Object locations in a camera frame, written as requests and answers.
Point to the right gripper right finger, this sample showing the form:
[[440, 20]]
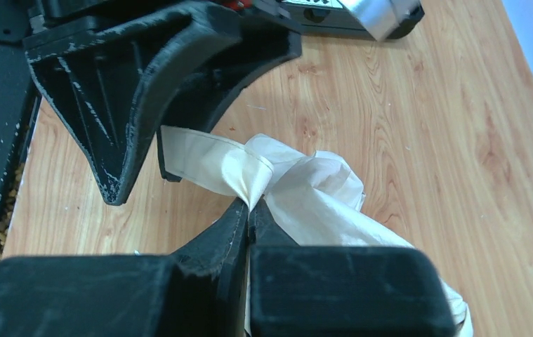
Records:
[[299, 290]]

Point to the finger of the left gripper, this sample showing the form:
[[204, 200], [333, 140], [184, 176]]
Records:
[[111, 89], [207, 93]]

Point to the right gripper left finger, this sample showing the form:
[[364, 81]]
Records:
[[198, 290]]

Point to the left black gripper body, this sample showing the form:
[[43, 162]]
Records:
[[74, 17]]

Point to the beige folding umbrella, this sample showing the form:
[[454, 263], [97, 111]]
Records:
[[315, 199]]

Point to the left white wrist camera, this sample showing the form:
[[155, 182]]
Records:
[[368, 20]]

